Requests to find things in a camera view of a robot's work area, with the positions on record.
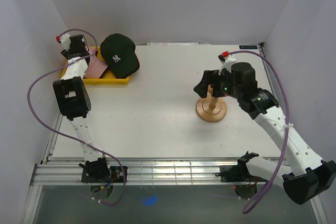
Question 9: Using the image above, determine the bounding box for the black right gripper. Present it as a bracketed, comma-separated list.
[193, 68, 242, 100]

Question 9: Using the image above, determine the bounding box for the pink baseball cap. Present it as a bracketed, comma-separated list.
[84, 47, 108, 79]

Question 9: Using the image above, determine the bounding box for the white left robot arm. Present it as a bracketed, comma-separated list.
[52, 33, 111, 182]

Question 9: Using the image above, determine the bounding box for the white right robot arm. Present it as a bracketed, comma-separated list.
[193, 62, 335, 205]

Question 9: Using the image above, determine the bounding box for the wooden hat stand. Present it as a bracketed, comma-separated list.
[195, 86, 227, 123]

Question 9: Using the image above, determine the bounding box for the dark green NY cap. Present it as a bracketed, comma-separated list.
[100, 33, 140, 79]

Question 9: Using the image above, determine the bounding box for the yellow plastic tray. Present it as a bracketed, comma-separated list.
[60, 47, 130, 86]

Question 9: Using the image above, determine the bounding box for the black blue logo sticker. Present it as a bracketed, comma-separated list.
[239, 45, 258, 50]

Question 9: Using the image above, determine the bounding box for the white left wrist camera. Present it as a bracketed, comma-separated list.
[56, 33, 70, 48]

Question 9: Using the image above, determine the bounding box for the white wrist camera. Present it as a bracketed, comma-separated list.
[218, 51, 237, 75]
[56, 33, 70, 48]

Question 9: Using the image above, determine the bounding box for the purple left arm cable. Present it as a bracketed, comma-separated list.
[27, 28, 128, 206]

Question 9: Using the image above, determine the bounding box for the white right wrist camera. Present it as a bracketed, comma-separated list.
[218, 51, 237, 75]

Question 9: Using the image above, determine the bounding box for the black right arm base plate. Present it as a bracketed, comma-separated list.
[215, 165, 252, 182]

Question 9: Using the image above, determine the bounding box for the aluminium front rail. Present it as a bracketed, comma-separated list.
[30, 157, 300, 187]

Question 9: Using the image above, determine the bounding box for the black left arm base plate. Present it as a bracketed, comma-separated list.
[80, 166, 128, 183]

